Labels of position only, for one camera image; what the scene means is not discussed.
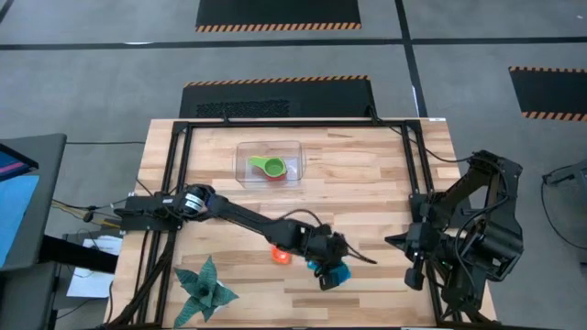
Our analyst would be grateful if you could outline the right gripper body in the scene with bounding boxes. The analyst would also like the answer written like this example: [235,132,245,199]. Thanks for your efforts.
[404,223,449,272]

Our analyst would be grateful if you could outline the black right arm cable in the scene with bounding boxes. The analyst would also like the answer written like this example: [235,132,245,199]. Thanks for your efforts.
[366,105,478,165]

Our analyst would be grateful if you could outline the black table frame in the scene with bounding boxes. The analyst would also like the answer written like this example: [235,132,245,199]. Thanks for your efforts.
[105,117,495,330]

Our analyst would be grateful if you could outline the blue lit screen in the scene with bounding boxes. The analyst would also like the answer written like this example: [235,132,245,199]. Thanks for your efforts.
[0,142,41,270]

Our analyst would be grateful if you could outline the green measuring cup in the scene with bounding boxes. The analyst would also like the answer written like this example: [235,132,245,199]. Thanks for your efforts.
[247,155,289,180]

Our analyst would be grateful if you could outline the clear plastic basket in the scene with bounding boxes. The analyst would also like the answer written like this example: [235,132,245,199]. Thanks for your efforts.
[234,139,307,191]

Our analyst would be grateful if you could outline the white paper sheets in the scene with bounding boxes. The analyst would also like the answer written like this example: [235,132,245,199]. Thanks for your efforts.
[65,235,124,300]

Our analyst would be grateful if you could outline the green artificial plant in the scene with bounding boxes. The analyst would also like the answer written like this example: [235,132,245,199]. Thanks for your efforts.
[172,255,240,329]

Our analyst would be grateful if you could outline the blue measuring cup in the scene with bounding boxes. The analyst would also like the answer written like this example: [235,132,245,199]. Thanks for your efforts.
[305,259,353,288]

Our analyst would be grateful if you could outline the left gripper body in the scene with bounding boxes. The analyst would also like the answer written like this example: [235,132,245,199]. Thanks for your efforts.
[300,227,350,277]

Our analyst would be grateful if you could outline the orange measuring cup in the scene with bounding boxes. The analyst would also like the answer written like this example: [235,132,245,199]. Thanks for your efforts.
[270,245,294,266]

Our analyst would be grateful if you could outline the cable bundle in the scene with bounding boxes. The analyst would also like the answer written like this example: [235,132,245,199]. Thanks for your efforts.
[50,195,135,228]

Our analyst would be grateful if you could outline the black hazard-striped floor mat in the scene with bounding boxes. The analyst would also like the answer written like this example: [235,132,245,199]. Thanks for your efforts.
[507,65,587,123]
[178,74,378,120]
[194,0,363,34]

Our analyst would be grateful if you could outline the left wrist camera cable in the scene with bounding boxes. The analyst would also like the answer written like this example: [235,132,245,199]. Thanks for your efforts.
[279,208,379,266]

